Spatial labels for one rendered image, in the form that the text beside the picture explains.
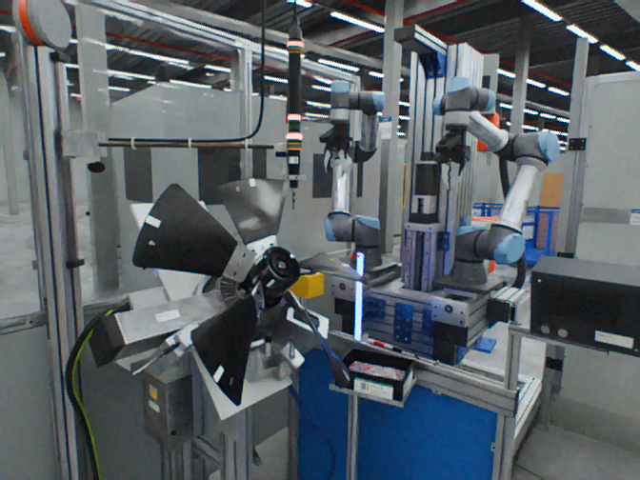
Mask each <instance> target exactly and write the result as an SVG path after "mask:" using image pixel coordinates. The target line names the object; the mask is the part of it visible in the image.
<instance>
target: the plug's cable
mask: <svg viewBox="0 0 640 480"><path fill-rule="evenodd" d="M128 309H129V305H128V304H127V305H123V306H119V307H116V308H113V309H110V310H106V311H104V312H102V313H100V314H99V315H97V316H96V317H94V318H93V319H92V320H91V321H90V322H89V323H88V324H87V326H86V327H85V328H84V330H83V331H82V333H81V334H80V336H79V338H78V339H77V341H76V343H75V345H74V347H73V349H72V351H71V353H70V357H69V359H68V363H67V365H66V371H65V385H66V391H67V395H68V398H69V400H70V403H71V404H72V406H73V408H74V410H75V412H76V414H77V416H78V419H79V421H80V424H81V427H82V430H83V433H84V436H85V440H86V444H87V448H88V452H89V457H90V464H91V470H92V475H93V480H99V476H100V480H102V474H101V469H100V464H99V459H98V454H97V449H96V445H95V441H94V436H93V433H92V429H91V425H90V420H89V418H88V415H87V413H86V410H85V408H84V406H83V404H82V402H81V400H80V398H79V396H78V393H77V390H76V386H75V370H76V365H77V362H78V359H79V356H80V354H81V352H82V350H83V348H84V347H85V345H86V343H87V342H88V340H89V338H90V336H91V335H92V330H93V329H94V328H93V327H94V326H96V324H97V323H98V321H99V320H100V318H101V317H103V316H107V315H112V314H115V313H117V312H120V311H123V310H128ZM88 334H89V335H88ZM86 337H87V338H86ZM85 339H86V340H85ZM82 344H83V345H82ZM81 346H82V347H81ZM80 348H81V349H80ZM78 351H79V352H78ZM75 358H76V359H75ZM74 361H75V362H74ZM73 364H74V365H73ZM72 367H73V370H72ZM71 373H72V384H71ZM72 386H73V389H72ZM73 391H74V393H75V395H74V393H73ZM75 396H76V398H77V400H76V398H75ZM77 401H78V402H77ZM80 406H81V407H80ZM81 408H82V409H81ZM82 410H83V411H82ZM83 412H84V413H83ZM84 414H85V416H86V418H85V416H84ZM86 419H87V421H86ZM87 422H88V424H87ZM88 425H89V428H90V430H89V428H88ZM90 436H91V438H90ZM91 439H92V442H91ZM92 443H93V446H92ZM93 447H94V450H93ZM94 452H95V455H94ZM95 456H96V460H95ZM96 461H97V465H96ZM97 466H98V470H97ZM98 471H99V476H98Z"/></svg>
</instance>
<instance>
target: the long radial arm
mask: <svg viewBox="0 0 640 480"><path fill-rule="evenodd" d="M226 307H227V306H226V303H225V302H224V299H223V297H222V294H221V291H220V290H216V291H212V292H208V293H203V294H199V295H195V296H192V297H187V298H183V299H179V300H175V301H170V302H167V303H163V304H159V305H154V306H150V307H146V308H142V309H138V310H131V311H127V312H122V313H118V314H115V317H116V319H117V322H118V325H119V327H120V330H121V331H122V334H123V337H124V339H125V342H126V345H125V346H124V347H123V348H122V349H121V350H120V351H119V352H118V353H117V355H116V356H115V357H114V358H113V360H112V361H111V363H112V362H116V361H119V360H122V359H125V358H128V357H131V356H133V355H136V354H140V353H143V352H146V351H149V350H154V349H157V348H159V347H160V346H161V345H162V344H163V343H164V342H165V341H166V340H167V339H168V338H170V337H171V336H173V335H174V334H175V333H176V332H178V331H180V330H181V329H183V328H184V327H186V326H187V325H189V324H190V323H192V322H196V324H197V325H198V324H200V323H201V322H202V321H204V320H205V319H207V318H210V317H212V316H213V315H214V314H215V313H217V312H218V311H220V310H221V309H223V308H226Z"/></svg>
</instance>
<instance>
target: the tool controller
mask: <svg viewBox="0 0 640 480"><path fill-rule="evenodd" d="M530 332H532V333H536V334H540V335H545V336H548V337H552V338H557V339H561V340H565V341H569V342H573V343H577V344H581V345H586V346H590V347H594V348H598V349H602V350H610V351H614V352H618V353H623V354H626V355H630V356H635V357H639V358H640V267H634V266H626V265H618V264H610V263H602V262H594V261H587V260H579V259H570V258H563V257H555V256H547V255H542V256H541V257H540V259H539V260H538V261H537V263H536V264H535V266H534V267H533V269H532V270H531V272H530Z"/></svg>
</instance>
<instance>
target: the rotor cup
mask: <svg viewBox="0 0 640 480"><path fill-rule="evenodd" d="M261 256H262V259H261V260H260V261H259V262H258V263H257V264H255V263H256V261H257V260H258V259H259V258H260V257H261ZM279 262H284V263H285V265H286V267H285V268H284V269H282V268H281V267H280V266H279ZM300 274H301V270H300V266H299V263H298V261H297V260H296V258H295V257H294V256H293V255H292V254H291V253H290V252H289V251H288V250H286V249H284V248H281V247H277V246H273V247H269V248H267V249H266V250H265V251H264V252H263V253H262V254H261V255H260V256H259V257H258V258H257V259H256V260H255V261H254V262H253V264H252V266H251V267H250V270H249V272H248V274H247V276H246V278H245V280H244V281H243V283H240V282H237V281H236V287H237V289H238V291H239V293H240V295H241V297H242V298H245V297H246V296H248V295H249V294H250V293H251V291H252V289H253V288H254V286H255V284H256V282H257V280H258V279H260V281H261V283H262V290H263V295H264V302H265V304H264V307H263V310H270V309H273V308H274V307H275V306H276V305H278V304H279V303H280V301H281V300H282V297H283V296H282V295H283V293H284V292H285V291H287V290H288V289H289V288H290V287H291V286H292V285H294V284H295V283H296V282H297V281H298V279H299V277H300ZM271 280H274V282H273V283H272V284H271V285H270V286H269V287H268V286H267V284H268V283H269V282H270V281H271Z"/></svg>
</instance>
